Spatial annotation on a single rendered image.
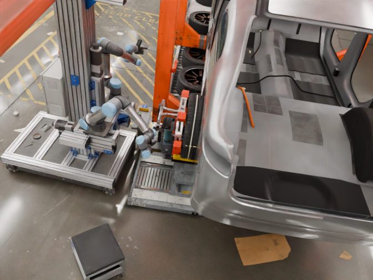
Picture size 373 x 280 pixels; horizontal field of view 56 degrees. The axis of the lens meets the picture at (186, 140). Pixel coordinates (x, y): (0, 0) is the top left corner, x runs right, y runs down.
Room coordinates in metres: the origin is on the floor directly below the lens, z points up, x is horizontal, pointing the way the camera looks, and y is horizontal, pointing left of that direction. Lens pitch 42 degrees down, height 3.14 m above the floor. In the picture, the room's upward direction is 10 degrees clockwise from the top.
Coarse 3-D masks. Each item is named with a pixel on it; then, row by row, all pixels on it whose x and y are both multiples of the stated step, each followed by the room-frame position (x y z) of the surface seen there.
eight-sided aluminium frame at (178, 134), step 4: (180, 100) 2.77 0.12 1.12; (184, 100) 2.80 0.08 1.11; (180, 104) 2.70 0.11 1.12; (184, 104) 2.71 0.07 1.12; (180, 108) 2.64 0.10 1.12; (184, 108) 2.65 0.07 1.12; (176, 128) 2.49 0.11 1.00; (180, 128) 2.49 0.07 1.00; (176, 132) 2.46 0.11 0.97; (180, 132) 2.47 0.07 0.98; (176, 136) 2.45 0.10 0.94; (180, 136) 2.45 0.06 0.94; (176, 140) 2.48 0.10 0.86
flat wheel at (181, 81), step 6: (192, 66) 4.49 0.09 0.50; (198, 66) 4.52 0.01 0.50; (180, 72) 4.27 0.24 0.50; (186, 72) 4.33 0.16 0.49; (192, 72) 4.37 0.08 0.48; (198, 72) 4.46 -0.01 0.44; (180, 78) 4.12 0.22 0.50; (186, 78) 4.35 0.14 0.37; (192, 78) 4.43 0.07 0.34; (198, 78) 4.29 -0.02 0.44; (180, 84) 4.03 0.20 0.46; (186, 84) 3.99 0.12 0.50; (192, 84) 4.05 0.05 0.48; (180, 90) 4.02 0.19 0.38; (186, 90) 3.95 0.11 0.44; (192, 90) 3.91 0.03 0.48; (198, 90) 3.91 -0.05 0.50
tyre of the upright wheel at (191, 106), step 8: (192, 96) 2.80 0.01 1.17; (200, 96) 2.84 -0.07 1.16; (192, 104) 2.66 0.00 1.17; (200, 104) 2.68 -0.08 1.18; (192, 112) 2.58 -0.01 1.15; (200, 112) 2.59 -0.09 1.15; (192, 120) 2.52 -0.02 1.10; (200, 120) 2.53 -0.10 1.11; (184, 128) 2.90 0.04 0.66; (192, 128) 2.46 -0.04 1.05; (184, 136) 2.42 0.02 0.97; (184, 144) 2.40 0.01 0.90; (192, 144) 2.40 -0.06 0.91; (184, 152) 2.40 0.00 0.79; (192, 152) 2.39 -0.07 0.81
